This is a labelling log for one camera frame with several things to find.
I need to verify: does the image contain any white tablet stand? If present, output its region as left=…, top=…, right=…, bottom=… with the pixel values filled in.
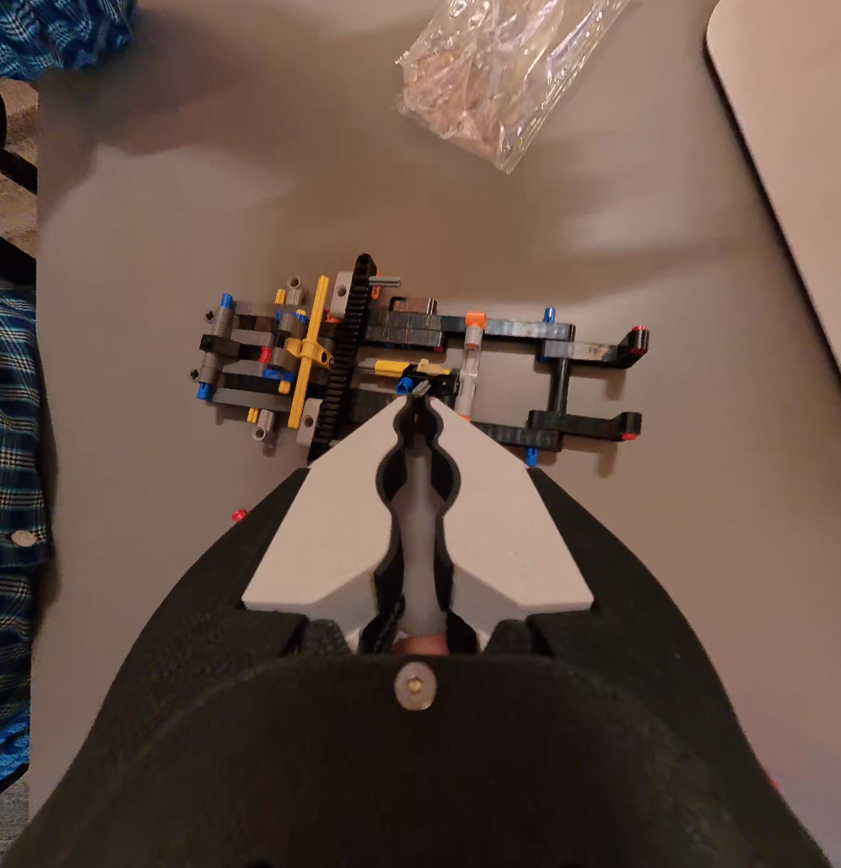
left=705, top=0, right=841, bottom=408

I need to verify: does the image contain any blue plaid shirt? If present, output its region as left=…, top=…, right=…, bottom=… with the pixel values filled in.
left=0, top=268, right=55, bottom=804

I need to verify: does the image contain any partly built lego chassis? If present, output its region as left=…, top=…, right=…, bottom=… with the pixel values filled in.
left=188, top=253, right=650, bottom=463

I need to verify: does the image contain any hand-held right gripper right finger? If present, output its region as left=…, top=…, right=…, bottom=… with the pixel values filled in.
left=420, top=395, right=594, bottom=655

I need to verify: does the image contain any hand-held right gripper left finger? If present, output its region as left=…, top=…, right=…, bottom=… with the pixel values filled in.
left=241, top=395, right=421, bottom=655

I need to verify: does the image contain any empty clear plastic bag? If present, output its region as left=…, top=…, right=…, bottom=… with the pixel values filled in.
left=395, top=0, right=631, bottom=175

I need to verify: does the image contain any black chair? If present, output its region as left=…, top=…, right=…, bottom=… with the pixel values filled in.
left=0, top=81, right=40, bottom=286

